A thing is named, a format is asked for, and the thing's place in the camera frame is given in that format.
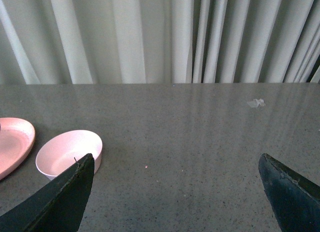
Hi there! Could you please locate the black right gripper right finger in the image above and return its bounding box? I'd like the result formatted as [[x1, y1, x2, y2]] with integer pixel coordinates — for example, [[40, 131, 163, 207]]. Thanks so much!
[[258, 153, 320, 232]]

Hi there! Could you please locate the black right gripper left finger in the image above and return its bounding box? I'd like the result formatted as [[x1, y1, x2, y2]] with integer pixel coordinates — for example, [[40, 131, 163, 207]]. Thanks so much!
[[0, 153, 95, 232]]

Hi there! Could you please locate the pale pink bowl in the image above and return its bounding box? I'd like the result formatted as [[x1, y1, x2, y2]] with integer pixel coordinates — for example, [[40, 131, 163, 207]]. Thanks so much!
[[35, 129, 103, 180]]

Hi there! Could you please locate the pink plate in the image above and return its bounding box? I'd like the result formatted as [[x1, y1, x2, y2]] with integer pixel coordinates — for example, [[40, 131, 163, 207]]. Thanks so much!
[[0, 117, 36, 179]]

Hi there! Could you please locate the clear tape scrap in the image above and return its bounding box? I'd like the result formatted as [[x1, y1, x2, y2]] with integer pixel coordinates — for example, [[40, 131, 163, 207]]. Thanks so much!
[[247, 99, 266, 108]]

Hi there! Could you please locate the white pleated curtain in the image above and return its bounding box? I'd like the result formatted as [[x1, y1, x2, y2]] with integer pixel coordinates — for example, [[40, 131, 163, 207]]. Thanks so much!
[[0, 0, 320, 85]]

